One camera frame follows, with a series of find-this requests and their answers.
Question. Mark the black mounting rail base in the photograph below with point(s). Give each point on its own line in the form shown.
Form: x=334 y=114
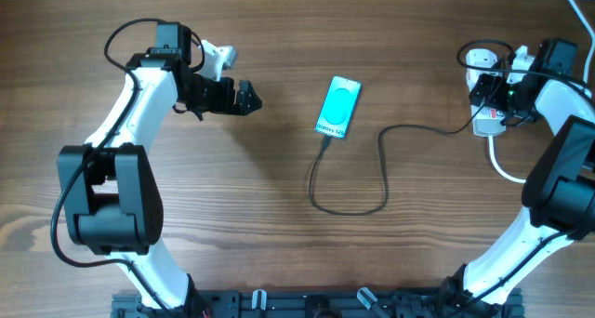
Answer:
x=232 y=303

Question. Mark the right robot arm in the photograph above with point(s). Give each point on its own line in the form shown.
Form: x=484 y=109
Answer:
x=557 y=202

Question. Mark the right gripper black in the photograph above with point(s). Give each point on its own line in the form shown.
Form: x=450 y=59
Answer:
x=493 y=99

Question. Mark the teal screen smartphone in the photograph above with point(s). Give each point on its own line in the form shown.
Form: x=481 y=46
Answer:
x=338 y=107

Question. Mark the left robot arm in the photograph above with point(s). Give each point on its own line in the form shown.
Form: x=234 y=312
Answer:
x=109 y=199

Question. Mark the white power strip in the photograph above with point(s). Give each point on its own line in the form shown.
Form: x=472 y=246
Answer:
x=485 y=121

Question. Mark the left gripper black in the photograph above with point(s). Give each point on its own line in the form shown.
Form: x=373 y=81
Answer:
x=223 y=105

